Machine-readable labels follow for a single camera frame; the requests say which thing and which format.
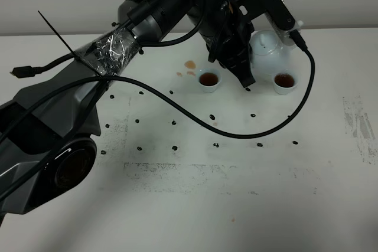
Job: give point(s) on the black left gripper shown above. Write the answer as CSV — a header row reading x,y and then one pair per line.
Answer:
x,y
227,33

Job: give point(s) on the light blue porcelain teapot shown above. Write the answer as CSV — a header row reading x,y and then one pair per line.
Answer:
x,y
268,55

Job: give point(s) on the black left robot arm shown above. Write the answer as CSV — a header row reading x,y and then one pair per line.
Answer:
x,y
46,129

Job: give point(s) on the left light blue teacup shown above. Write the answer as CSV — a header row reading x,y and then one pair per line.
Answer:
x,y
209,79

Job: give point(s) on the light blue teacup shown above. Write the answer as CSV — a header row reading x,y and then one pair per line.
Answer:
x,y
209,79
284,82

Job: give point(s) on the right light blue teacup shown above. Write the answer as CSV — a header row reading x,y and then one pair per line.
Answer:
x,y
284,82

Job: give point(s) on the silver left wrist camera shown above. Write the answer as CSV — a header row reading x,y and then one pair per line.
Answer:
x,y
278,15

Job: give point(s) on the black cable zip tie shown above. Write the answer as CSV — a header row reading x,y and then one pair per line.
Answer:
x,y
59,36

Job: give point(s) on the loose black cable plug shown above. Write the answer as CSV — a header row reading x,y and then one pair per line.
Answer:
x,y
25,71

